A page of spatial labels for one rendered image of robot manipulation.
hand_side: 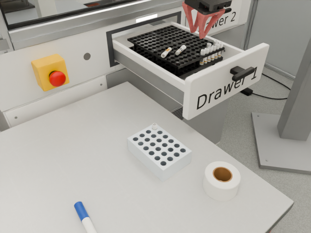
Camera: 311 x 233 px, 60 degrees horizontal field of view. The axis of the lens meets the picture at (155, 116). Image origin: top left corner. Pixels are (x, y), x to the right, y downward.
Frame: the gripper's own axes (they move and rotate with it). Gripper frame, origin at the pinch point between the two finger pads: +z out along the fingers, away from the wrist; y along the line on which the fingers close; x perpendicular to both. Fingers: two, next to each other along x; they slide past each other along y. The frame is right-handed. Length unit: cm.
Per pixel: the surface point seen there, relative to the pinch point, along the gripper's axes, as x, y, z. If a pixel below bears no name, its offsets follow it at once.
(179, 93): 10.3, -7.6, 9.6
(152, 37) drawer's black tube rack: 1.2, 16.7, 9.4
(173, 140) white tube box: 16.8, -14.8, 15.4
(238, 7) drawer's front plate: -45, 23, 11
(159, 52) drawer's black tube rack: 5.3, 7.5, 8.1
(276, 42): -170, 63, 82
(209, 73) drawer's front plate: 5.8, -11.2, 3.1
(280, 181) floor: -65, -24, 95
